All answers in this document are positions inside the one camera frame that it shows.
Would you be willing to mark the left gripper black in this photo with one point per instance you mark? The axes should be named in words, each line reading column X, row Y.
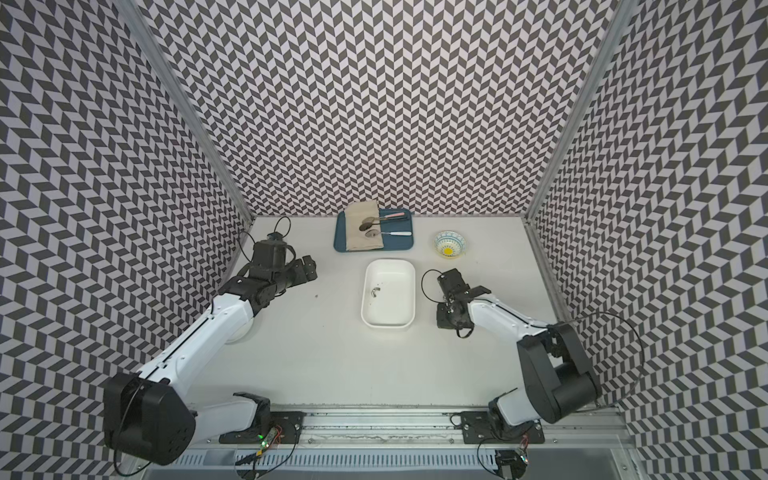
column 301, row 276

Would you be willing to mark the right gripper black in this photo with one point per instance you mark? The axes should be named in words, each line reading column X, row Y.
column 442, row 319

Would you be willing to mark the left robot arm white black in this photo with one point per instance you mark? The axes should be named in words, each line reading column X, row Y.
column 146, row 414

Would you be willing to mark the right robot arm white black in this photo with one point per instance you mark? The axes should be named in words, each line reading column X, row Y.
column 558, row 377

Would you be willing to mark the white storage box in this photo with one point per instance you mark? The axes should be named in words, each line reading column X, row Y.
column 395, row 305

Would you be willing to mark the patterned small bowl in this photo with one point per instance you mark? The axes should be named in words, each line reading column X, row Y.
column 450, row 244

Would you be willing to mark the blue tray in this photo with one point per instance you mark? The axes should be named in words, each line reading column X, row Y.
column 390, row 243

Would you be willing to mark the metal spoon dark bowl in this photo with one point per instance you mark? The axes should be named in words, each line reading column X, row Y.
column 369, row 223

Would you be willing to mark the metal spoon white handle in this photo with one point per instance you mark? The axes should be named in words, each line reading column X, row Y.
column 377, row 233

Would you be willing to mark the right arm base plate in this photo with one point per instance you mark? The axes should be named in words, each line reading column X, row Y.
column 482, row 426

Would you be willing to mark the aluminium front rail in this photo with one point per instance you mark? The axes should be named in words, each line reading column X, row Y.
column 398, row 426

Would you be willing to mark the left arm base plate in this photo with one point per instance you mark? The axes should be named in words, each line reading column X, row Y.
column 288, row 423

